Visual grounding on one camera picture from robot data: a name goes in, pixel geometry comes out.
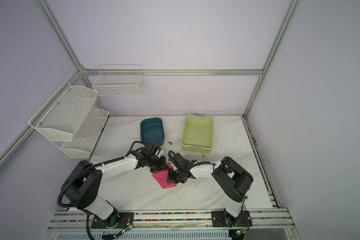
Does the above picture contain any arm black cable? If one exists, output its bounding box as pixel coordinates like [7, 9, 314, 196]
[56, 140, 146, 240]
[167, 150, 250, 211]

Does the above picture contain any pink paper napkin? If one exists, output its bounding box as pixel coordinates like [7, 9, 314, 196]
[152, 163, 177, 189]

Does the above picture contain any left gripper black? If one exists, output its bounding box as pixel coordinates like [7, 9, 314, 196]
[147, 155, 170, 174]

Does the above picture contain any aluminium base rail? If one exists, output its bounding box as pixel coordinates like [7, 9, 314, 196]
[47, 209, 296, 232]

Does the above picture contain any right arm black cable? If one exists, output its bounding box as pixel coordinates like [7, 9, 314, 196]
[167, 150, 250, 211]

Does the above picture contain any dark teal plastic tub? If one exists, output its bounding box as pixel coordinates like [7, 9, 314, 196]
[140, 118, 165, 147]

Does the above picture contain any light green perforated basket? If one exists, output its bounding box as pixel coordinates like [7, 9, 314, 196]
[181, 114, 214, 154]

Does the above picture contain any white mesh two-tier shelf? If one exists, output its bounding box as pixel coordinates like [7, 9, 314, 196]
[29, 82, 109, 159]

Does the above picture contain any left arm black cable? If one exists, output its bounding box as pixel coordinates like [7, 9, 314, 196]
[56, 140, 146, 240]

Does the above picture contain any white wire wall basket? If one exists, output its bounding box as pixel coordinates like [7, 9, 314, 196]
[92, 65, 144, 97]

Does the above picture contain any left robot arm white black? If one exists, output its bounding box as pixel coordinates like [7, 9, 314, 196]
[57, 141, 169, 229]

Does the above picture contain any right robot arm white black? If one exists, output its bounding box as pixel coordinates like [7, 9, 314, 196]
[167, 151, 254, 228]

